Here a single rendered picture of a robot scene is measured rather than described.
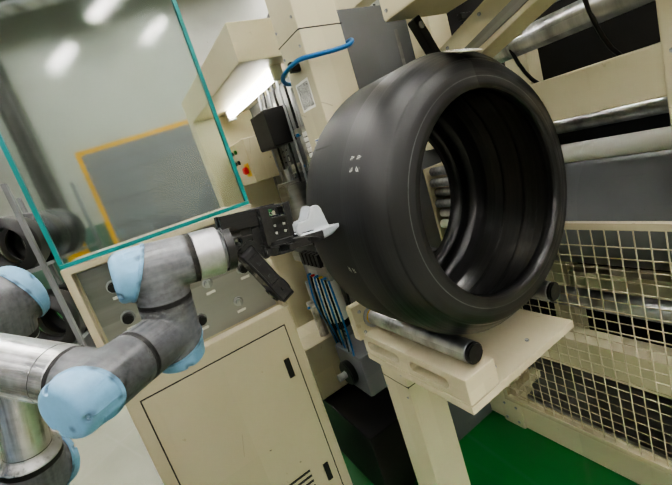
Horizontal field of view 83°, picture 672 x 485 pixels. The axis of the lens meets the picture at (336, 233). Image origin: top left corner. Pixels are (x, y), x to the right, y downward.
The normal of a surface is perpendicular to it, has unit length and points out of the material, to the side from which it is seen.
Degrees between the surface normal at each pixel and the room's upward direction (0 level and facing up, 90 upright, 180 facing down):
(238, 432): 90
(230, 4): 90
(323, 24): 90
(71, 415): 89
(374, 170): 70
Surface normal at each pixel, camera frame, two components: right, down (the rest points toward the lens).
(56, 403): -0.27, 0.29
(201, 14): 0.15, 0.16
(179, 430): 0.50, 0.03
